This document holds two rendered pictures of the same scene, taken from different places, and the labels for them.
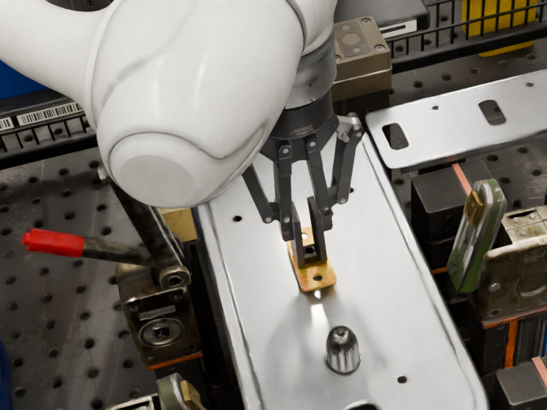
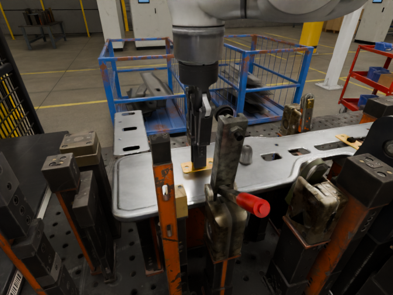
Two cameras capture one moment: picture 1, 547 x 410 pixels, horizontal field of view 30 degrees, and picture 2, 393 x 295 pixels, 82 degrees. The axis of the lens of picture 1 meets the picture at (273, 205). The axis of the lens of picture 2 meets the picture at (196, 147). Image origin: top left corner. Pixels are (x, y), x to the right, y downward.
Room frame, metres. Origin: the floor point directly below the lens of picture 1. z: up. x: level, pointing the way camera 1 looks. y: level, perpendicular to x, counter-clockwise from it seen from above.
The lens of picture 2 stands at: (0.76, 0.40, 1.35)
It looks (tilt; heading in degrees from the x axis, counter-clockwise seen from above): 33 degrees down; 261
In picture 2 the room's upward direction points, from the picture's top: straight up
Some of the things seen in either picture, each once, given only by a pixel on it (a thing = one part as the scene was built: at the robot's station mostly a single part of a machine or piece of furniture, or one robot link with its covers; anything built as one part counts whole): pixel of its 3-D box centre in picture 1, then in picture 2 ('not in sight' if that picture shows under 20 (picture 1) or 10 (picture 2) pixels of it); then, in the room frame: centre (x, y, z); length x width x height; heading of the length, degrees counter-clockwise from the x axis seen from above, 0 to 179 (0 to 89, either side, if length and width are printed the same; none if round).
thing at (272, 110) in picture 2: not in sight; (247, 79); (-0.37, -2.44, 0.47); 1.20 x 0.80 x 0.95; 98
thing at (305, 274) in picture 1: (309, 254); (198, 163); (0.68, -0.03, 1.02); 0.08 x 0.04 x 0.01; 7
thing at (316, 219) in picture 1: (317, 228); (197, 148); (0.68, -0.04, 1.05); 0.03 x 0.01 x 0.07; 7
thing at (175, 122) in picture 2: not in sight; (147, 87); (0.92, -2.33, 0.47); 1.20 x 0.80 x 0.95; 96
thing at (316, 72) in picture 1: (283, 56); (198, 44); (0.68, -0.03, 1.28); 0.09 x 0.09 x 0.06
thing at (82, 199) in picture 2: not in sight; (99, 230); (0.94, -0.01, 0.85); 0.12 x 0.03 x 0.30; 97
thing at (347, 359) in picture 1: (342, 350); (245, 155); (0.56, -0.04, 1.02); 0.03 x 0.03 x 0.07
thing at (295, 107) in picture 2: not in sight; (287, 150); (0.30, -0.25, 0.87); 0.12 x 0.09 x 0.35; 97
